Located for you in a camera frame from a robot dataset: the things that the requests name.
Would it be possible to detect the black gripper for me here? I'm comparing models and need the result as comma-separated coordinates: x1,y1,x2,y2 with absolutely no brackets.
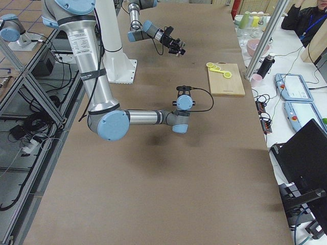
161,26,185,57

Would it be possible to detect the steel jigger shaker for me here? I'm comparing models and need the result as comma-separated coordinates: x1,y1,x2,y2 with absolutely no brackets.
178,41,185,49

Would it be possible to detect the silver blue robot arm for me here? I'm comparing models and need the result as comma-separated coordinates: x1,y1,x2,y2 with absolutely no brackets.
127,0,185,57
41,1,194,141

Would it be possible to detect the green cup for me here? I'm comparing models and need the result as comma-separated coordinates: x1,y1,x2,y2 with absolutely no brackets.
239,11,250,30

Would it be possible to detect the yellow cup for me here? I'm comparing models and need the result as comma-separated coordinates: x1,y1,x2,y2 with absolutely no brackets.
251,16,260,28

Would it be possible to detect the pink cup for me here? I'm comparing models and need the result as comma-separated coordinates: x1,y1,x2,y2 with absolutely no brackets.
250,73,263,87

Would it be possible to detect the wooden cutting board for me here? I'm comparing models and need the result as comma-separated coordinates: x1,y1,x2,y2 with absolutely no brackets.
207,63,245,96

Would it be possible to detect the pink bowl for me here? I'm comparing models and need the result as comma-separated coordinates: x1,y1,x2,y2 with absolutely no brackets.
246,39,270,57

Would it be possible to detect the black thermos bottle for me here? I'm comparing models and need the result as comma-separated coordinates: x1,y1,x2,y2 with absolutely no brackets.
257,53,275,79

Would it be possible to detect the black orange usb hub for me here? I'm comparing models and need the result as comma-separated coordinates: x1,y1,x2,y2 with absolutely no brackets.
255,101,272,134

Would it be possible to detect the upper teach pendant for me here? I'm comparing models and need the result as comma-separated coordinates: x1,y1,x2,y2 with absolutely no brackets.
274,73,314,102

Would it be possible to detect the teach pendant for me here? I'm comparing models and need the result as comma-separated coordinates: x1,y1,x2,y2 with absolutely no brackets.
284,101,325,132
274,73,314,102

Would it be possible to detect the seated person in black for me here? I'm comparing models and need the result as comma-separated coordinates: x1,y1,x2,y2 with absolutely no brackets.
281,0,326,47

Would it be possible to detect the lower teach pendant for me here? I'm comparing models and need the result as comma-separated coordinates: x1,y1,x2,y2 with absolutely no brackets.
284,101,325,132

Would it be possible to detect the black laptop monitor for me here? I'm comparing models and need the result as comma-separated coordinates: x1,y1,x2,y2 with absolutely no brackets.
270,119,326,232

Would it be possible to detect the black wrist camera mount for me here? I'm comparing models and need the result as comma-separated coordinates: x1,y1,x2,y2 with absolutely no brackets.
176,85,192,97

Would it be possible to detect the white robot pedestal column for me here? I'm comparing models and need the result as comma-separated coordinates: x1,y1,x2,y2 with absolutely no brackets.
95,0,137,84

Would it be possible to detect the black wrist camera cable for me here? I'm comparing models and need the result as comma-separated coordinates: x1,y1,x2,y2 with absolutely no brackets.
189,87,215,113

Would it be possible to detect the aluminium frame post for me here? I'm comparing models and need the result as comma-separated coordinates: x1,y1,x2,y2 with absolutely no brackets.
244,0,289,80

